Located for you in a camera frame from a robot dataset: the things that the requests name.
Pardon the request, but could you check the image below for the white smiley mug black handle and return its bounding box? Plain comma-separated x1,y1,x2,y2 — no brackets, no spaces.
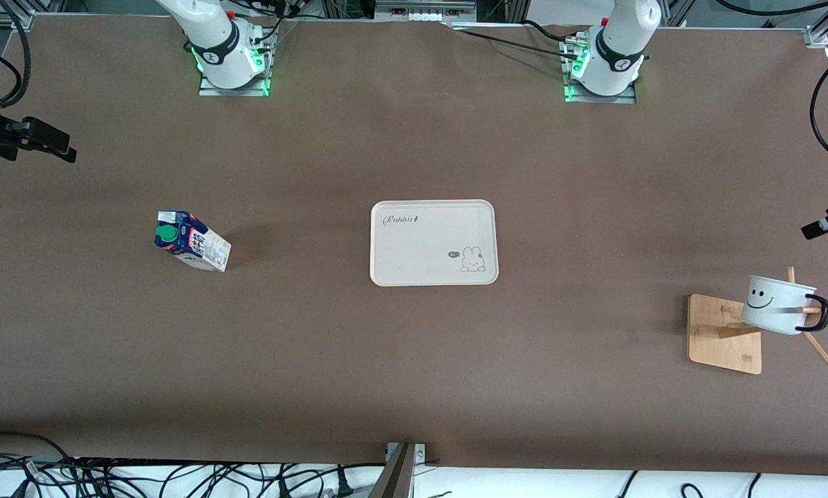
742,275,828,335

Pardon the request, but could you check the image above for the blue white milk carton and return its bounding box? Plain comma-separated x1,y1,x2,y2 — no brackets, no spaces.
154,211,232,273

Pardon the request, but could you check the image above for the wooden mug rack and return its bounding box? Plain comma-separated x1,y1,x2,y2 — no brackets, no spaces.
687,266,828,376

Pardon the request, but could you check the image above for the cream rabbit print tray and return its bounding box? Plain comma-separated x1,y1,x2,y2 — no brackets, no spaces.
370,200,499,287

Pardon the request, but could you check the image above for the white power strip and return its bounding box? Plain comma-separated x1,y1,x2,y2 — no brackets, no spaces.
376,0,477,21

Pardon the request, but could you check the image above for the brown table cover sheet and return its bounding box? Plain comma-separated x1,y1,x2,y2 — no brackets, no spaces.
0,15,828,477

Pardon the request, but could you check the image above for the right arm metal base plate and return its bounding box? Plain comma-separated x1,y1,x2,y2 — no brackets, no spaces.
199,68,270,98

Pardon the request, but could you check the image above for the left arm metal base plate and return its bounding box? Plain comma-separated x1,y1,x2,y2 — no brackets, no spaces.
564,82,637,104

